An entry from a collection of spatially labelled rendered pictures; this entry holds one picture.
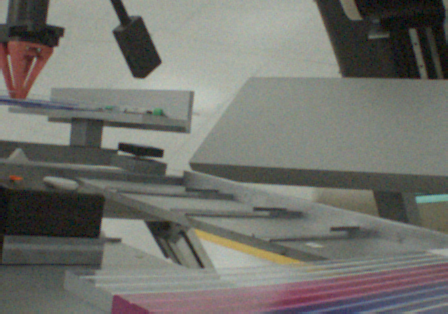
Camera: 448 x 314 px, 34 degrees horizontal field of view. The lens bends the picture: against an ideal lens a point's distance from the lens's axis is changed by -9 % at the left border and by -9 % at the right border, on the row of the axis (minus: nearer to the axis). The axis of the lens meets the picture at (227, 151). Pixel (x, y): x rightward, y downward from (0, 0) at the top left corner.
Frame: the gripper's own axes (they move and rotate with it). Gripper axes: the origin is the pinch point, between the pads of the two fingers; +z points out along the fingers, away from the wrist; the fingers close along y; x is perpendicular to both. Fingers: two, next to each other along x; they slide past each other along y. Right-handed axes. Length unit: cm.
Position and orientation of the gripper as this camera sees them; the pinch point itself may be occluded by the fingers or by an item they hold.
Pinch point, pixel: (17, 93)
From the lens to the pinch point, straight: 102.6
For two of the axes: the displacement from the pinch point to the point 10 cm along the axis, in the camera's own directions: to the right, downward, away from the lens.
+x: 6.0, 0.5, 8.0
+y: 8.0, 0.7, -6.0
